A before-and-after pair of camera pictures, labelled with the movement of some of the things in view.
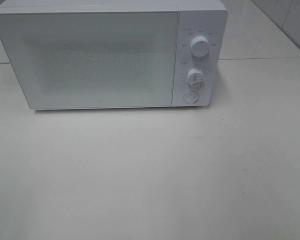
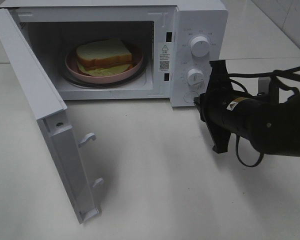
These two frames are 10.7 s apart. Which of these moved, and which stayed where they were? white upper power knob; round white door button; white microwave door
Moved: white microwave door
Stayed: round white door button; white upper power knob
